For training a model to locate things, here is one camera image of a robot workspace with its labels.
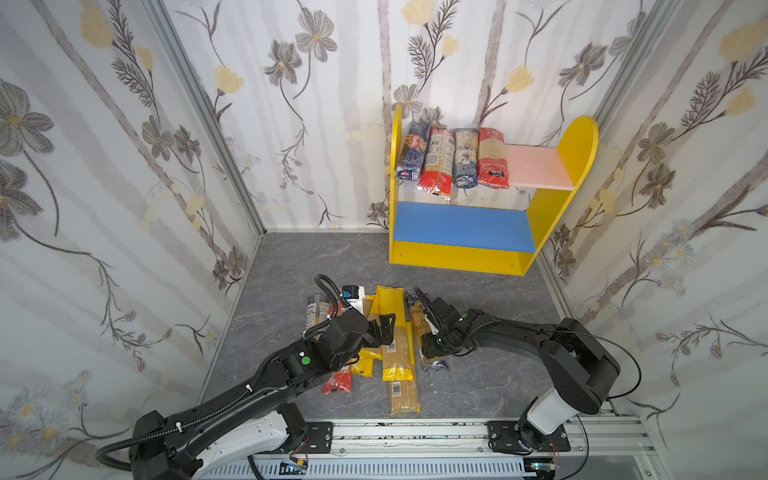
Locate yellow shelf pink blue boards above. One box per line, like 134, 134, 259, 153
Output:
389, 116, 599, 276

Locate dark blue Barilla spaghetti bag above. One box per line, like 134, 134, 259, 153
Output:
395, 121, 431, 181

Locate red yellow spaghetti bag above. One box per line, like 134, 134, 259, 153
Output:
477, 127, 510, 189

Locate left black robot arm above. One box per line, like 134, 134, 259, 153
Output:
95, 274, 396, 479

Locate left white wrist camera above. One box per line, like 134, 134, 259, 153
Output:
341, 285, 366, 314

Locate red labelled spaghetti bag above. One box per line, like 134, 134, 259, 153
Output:
417, 127, 455, 200

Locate white cable duct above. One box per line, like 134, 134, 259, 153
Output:
197, 458, 538, 480

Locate clear white spaghetti bag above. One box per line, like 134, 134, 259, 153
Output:
303, 294, 333, 338

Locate yellow spaghetti bag small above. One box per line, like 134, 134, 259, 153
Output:
350, 295, 382, 378

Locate brown blue spaghetti bag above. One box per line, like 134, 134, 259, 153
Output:
407, 292, 451, 372

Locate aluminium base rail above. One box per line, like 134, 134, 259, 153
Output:
158, 407, 655, 480

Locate brown spaghetti pack bottom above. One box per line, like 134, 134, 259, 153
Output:
389, 380, 421, 415

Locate large yellow spaghetti bag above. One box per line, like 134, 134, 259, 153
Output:
371, 286, 414, 382

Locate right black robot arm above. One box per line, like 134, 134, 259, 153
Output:
415, 288, 621, 455

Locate red clear spaghetti bag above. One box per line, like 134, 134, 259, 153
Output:
315, 296, 352, 394

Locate blue gold spaghetti bag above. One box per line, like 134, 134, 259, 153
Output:
453, 128, 479, 189

